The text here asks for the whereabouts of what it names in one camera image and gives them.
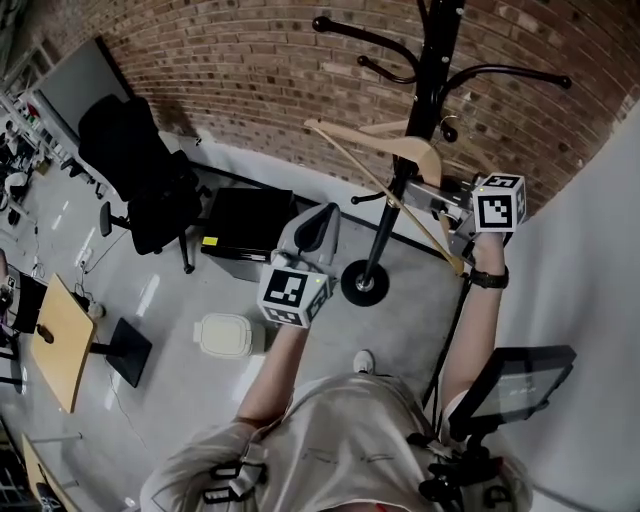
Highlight person's left forearm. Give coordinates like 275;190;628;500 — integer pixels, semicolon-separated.
234;319;312;429

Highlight wooden hanger with metal hook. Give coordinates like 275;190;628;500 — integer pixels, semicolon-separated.
303;115;471;277

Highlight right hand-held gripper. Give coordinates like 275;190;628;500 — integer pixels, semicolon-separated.
402;172;529;262

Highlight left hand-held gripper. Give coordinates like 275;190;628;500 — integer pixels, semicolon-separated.
256;201;343;329

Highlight black monitor screen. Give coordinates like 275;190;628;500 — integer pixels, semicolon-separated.
446;344;578;442

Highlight black tripod pole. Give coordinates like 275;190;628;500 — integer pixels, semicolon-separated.
421;272;475;419

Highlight black wristwatch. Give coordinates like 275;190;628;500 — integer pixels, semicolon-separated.
468;266;511;291

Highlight person's right forearm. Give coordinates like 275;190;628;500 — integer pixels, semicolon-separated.
438;231;510;402

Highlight wooden side table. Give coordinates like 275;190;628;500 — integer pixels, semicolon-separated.
28;272;154;415

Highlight black box cabinet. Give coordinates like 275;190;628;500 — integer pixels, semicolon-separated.
200;186;297;282

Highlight person's beige shirt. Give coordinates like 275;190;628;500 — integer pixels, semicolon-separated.
139;372;535;512

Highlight white plastic bin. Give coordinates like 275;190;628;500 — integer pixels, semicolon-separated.
193;312;267;359

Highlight black coat rack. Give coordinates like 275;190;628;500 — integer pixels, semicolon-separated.
311;0;574;307

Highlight black office chair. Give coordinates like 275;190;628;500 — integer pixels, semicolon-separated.
77;94;215;275

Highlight black chest harness straps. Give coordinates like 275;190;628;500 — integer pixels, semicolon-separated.
201;460;270;505

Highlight person's white shoe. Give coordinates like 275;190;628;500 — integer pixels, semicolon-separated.
352;349;377;376

